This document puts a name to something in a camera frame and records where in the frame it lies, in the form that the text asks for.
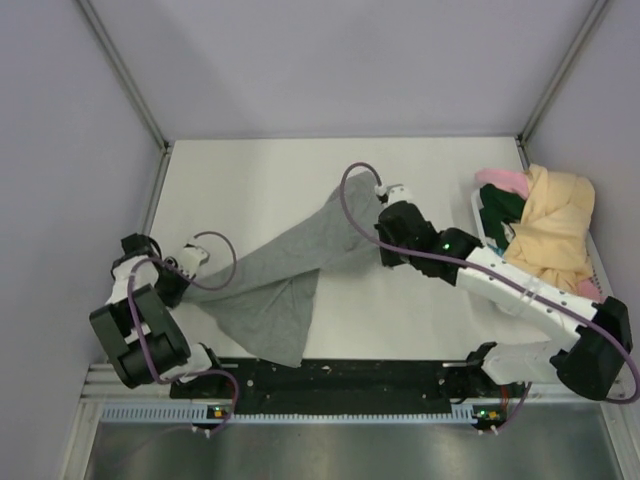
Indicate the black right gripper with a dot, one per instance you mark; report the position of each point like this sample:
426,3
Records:
388,258

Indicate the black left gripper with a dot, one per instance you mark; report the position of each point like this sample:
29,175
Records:
174,298

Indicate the grey t shirt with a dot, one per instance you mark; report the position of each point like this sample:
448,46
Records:
265,302

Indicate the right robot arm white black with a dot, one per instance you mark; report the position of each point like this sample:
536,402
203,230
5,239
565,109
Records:
586,341

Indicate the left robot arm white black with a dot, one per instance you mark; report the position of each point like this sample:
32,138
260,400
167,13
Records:
135,327

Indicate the dark green t shirt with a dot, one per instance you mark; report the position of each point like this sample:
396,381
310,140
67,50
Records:
500,209

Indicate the pink t shirt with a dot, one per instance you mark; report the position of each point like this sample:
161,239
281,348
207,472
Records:
510,181

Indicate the yellow t shirt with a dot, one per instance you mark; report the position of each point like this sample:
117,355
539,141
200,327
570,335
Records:
550,238

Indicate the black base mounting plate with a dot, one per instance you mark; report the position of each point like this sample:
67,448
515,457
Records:
348,403

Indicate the white laundry basket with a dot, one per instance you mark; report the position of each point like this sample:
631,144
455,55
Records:
590,288

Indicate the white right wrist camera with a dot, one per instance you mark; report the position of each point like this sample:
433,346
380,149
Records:
391,194

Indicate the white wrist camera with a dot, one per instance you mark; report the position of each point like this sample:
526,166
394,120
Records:
190,258
391,194

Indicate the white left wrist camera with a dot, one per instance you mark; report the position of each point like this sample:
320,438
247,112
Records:
190,258

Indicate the grey slotted cable duct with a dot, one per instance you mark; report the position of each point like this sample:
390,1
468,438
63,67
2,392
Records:
208,415

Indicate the left aluminium corner post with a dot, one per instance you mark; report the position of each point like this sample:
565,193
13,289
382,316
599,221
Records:
121,72

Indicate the aluminium corner post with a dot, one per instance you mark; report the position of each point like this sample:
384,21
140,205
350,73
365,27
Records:
596,14
121,72

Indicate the right aluminium corner post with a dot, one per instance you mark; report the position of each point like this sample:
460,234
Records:
596,14

